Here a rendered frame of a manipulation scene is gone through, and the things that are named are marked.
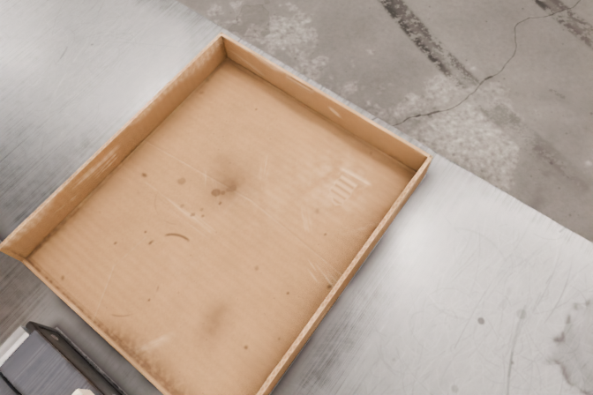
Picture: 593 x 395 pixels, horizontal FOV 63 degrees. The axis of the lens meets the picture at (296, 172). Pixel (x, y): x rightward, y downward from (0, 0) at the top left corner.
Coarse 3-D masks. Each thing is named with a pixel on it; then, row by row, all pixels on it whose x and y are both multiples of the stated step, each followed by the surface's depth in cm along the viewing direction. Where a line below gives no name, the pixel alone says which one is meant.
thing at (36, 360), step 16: (32, 336) 38; (16, 352) 37; (32, 352) 37; (48, 352) 37; (0, 368) 37; (16, 368) 37; (32, 368) 37; (48, 368) 37; (64, 368) 37; (0, 384) 36; (16, 384) 36; (32, 384) 36; (48, 384) 36; (64, 384) 36; (80, 384) 36
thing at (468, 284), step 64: (0, 0) 61; (64, 0) 61; (128, 0) 60; (0, 64) 57; (64, 64) 56; (128, 64) 56; (0, 128) 53; (64, 128) 52; (0, 192) 49; (448, 192) 47; (0, 256) 46; (384, 256) 44; (448, 256) 44; (512, 256) 44; (576, 256) 44; (0, 320) 44; (64, 320) 43; (384, 320) 42; (448, 320) 42; (512, 320) 42; (576, 320) 41; (128, 384) 41; (320, 384) 40; (384, 384) 40; (448, 384) 40; (512, 384) 39; (576, 384) 39
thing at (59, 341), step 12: (36, 324) 39; (12, 336) 38; (24, 336) 38; (48, 336) 39; (60, 336) 42; (0, 348) 38; (12, 348) 38; (60, 348) 38; (72, 348) 41; (0, 360) 37; (72, 360) 38; (84, 360) 41; (0, 372) 38; (84, 372) 37; (96, 372) 40; (96, 384) 37; (108, 384) 40
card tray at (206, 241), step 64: (192, 64) 51; (256, 64) 52; (128, 128) 48; (192, 128) 51; (256, 128) 51; (320, 128) 50; (384, 128) 46; (64, 192) 45; (128, 192) 48; (192, 192) 48; (256, 192) 47; (320, 192) 47; (384, 192) 47; (64, 256) 46; (128, 256) 45; (192, 256) 45; (256, 256) 45; (320, 256) 44; (128, 320) 43; (192, 320) 42; (256, 320) 42; (320, 320) 41; (192, 384) 40; (256, 384) 40
